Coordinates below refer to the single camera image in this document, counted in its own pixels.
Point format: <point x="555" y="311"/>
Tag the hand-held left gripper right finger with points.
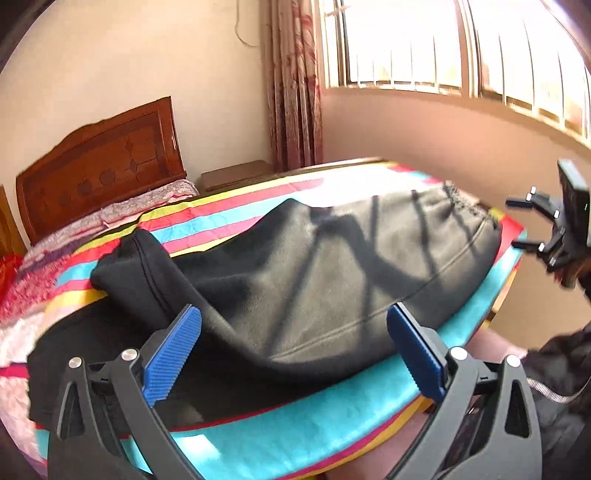
<point x="415" y="353"/>

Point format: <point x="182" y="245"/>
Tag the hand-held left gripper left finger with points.
<point x="173" y="353"/>

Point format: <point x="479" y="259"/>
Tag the dark grey fleece pants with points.
<point x="277" y="286"/>

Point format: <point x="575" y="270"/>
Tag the brown wooden nightstand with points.
<point x="233" y="174"/>

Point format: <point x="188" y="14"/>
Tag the barred window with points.
<point x="415" y="41"/>

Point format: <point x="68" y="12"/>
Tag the plain wooden headboard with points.
<point x="9" y="226"/>

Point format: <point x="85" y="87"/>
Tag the carved wooden headboard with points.
<point x="101" y="170"/>

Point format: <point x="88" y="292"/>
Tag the colourful striped blanket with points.
<point x="323" y="424"/>

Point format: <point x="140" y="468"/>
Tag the floral patterned curtain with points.
<point x="295" y="83"/>

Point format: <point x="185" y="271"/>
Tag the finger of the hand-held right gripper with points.
<point x="540" y="203"/>
<point x="540" y="248"/>

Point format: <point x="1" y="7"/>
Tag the person's dark jacket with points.
<point x="563" y="360"/>

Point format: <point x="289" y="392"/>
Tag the pink floral bedsheet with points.
<point x="138" y="203"/>

